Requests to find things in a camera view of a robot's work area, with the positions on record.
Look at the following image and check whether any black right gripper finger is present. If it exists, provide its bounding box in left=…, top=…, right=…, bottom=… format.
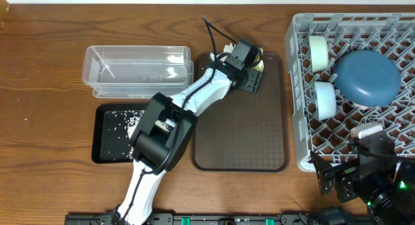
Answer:
left=318, top=177, right=335, bottom=195
left=310, top=151, right=334, bottom=180

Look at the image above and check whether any yellow snack wrapper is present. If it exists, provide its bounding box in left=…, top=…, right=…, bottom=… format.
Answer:
left=252, top=48, right=264, bottom=72

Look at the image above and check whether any light green bowl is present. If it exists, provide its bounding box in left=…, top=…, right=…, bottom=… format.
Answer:
left=309, top=36, right=329, bottom=73

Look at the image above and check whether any dark blue plate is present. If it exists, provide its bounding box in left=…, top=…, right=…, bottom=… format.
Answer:
left=334, top=50, right=401, bottom=107

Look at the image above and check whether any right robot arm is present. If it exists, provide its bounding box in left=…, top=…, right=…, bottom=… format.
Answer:
left=310, top=131, right=414, bottom=224

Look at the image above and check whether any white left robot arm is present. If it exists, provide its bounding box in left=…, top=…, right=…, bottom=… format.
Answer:
left=111, top=39, right=263, bottom=224

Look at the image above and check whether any grey dishwasher rack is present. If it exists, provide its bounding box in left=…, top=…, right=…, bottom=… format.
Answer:
left=285, top=13, right=414, bottom=172

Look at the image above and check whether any black waste tray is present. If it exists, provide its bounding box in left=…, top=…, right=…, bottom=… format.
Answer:
left=91, top=103, right=147, bottom=163

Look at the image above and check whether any crumpled white tissue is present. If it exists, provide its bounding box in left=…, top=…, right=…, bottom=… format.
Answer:
left=210, top=43, right=235, bottom=62

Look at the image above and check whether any brown plastic serving tray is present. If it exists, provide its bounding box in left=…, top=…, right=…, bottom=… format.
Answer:
left=191, top=52, right=289, bottom=172

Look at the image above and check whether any white rice pile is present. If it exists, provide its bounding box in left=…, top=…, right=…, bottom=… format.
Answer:
left=105, top=110, right=176, bottom=160

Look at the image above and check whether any clear plastic bin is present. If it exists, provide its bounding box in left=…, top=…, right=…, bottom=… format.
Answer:
left=82, top=45, right=194, bottom=99

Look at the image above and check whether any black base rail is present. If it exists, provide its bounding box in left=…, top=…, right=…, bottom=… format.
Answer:
left=64, top=213, right=330, bottom=225

